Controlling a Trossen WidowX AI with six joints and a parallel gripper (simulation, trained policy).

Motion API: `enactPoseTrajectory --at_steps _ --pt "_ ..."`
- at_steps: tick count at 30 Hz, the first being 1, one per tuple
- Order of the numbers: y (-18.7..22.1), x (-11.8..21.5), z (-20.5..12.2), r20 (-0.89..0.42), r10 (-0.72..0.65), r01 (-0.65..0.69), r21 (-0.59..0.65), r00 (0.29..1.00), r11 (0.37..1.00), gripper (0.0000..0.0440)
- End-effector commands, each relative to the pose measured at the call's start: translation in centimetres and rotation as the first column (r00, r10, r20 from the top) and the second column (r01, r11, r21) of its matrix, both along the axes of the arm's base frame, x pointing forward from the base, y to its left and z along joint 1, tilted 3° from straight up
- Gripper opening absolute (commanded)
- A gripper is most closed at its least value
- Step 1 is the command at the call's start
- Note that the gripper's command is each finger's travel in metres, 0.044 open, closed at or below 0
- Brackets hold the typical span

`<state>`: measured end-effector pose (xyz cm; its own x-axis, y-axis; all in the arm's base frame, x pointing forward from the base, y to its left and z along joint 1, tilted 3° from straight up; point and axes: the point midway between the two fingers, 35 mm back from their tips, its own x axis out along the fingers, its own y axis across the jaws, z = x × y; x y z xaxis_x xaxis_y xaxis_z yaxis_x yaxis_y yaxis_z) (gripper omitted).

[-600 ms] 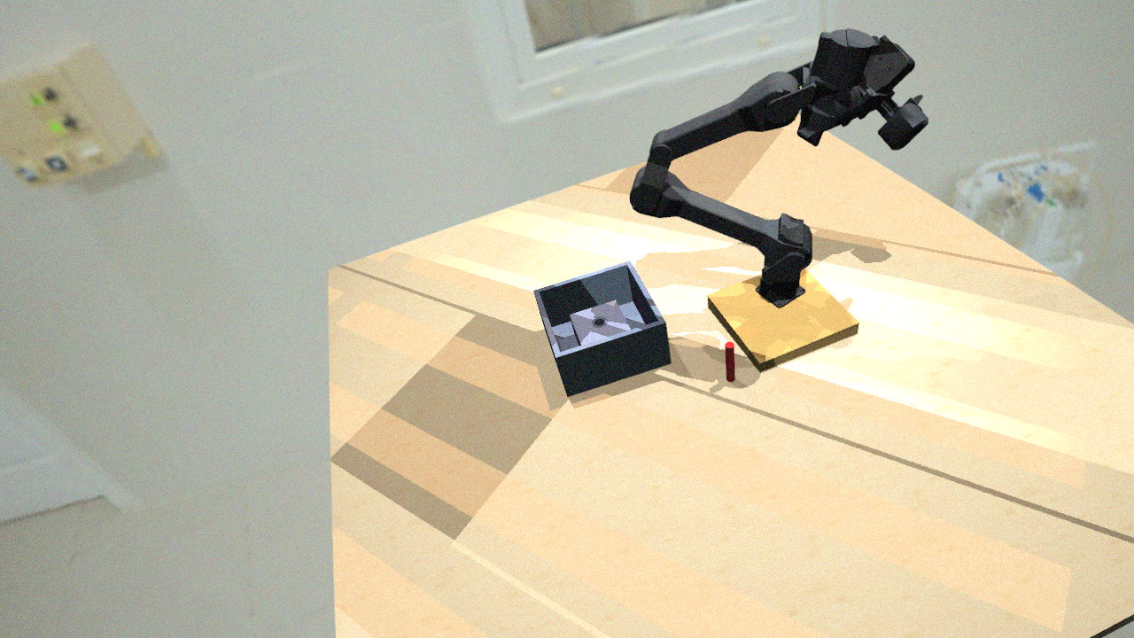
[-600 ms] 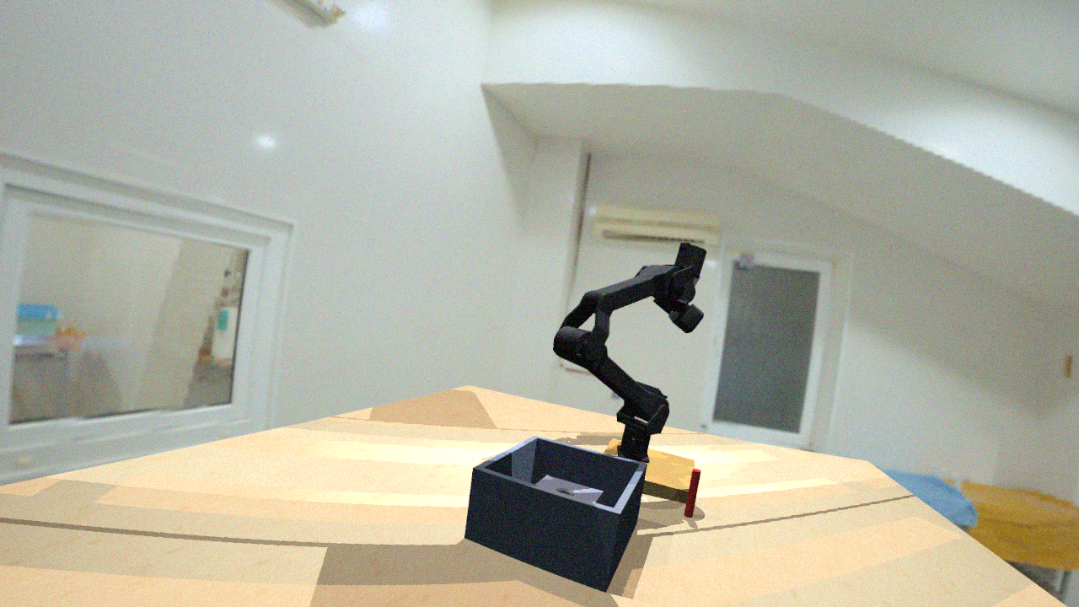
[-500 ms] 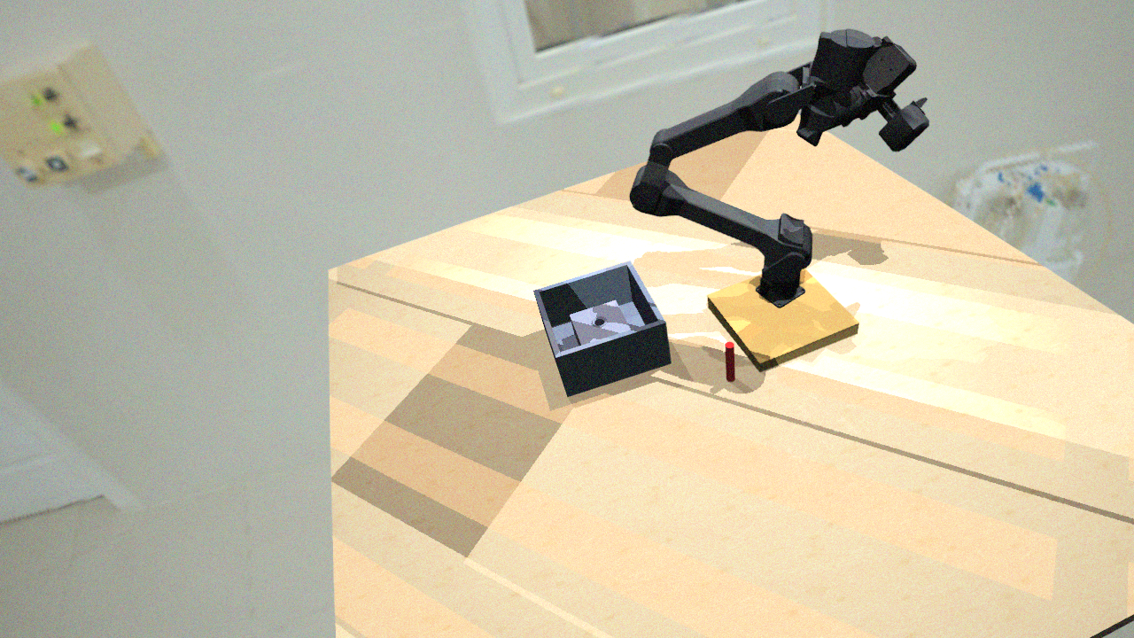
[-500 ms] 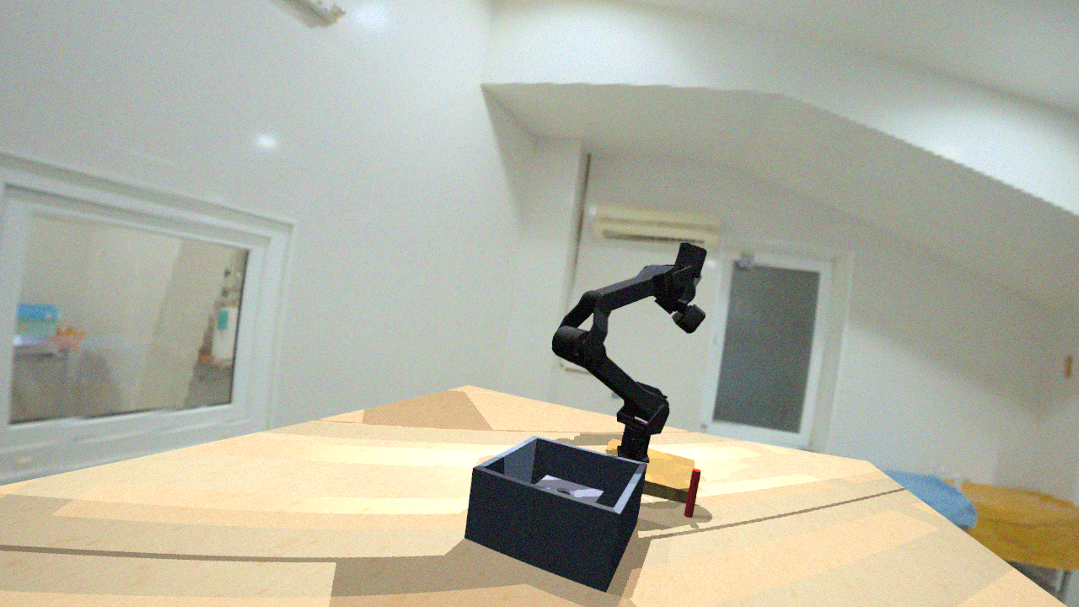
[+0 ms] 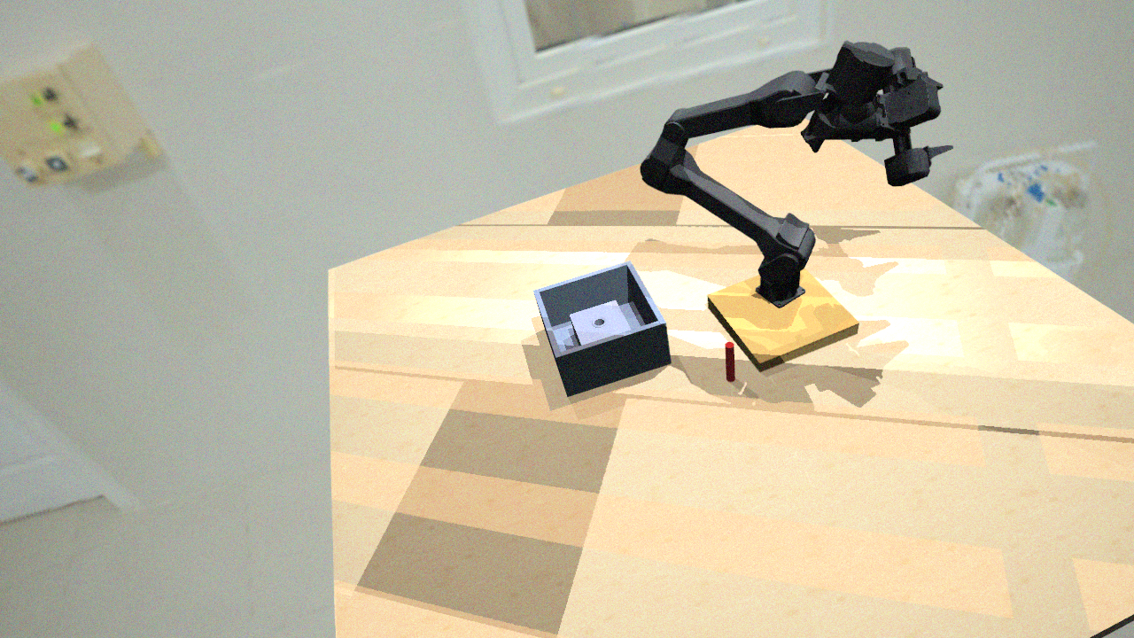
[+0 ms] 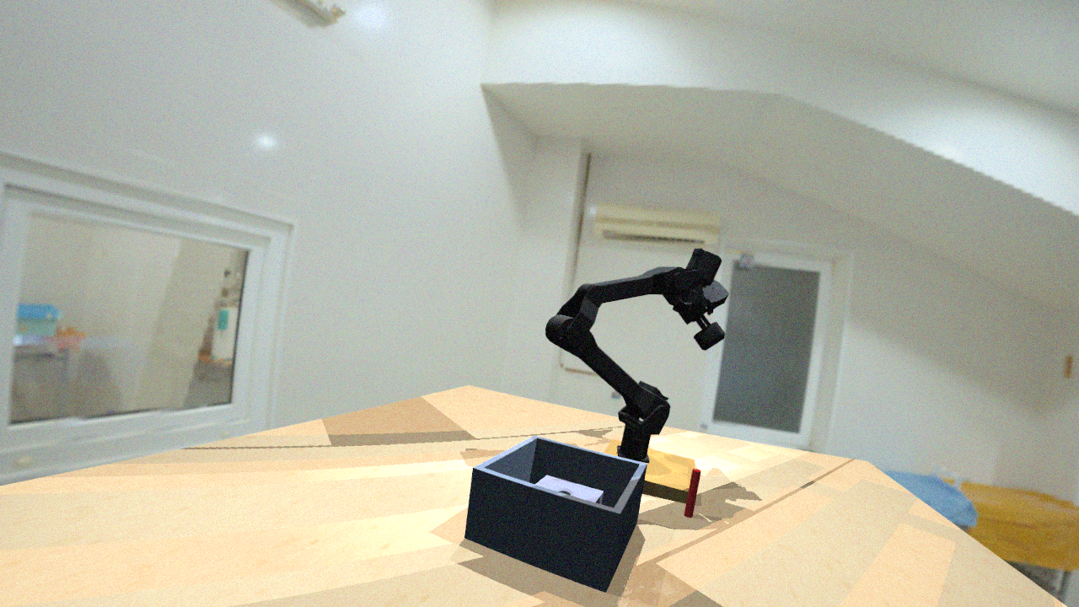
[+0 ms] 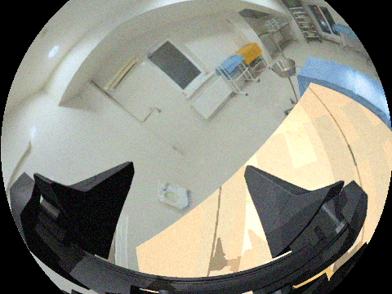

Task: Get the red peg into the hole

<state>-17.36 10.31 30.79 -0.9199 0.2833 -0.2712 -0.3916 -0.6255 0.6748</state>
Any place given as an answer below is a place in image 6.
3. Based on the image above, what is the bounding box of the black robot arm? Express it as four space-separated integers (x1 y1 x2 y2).
545 248 729 463

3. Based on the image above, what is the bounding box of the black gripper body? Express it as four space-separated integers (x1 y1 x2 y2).
663 295 725 350

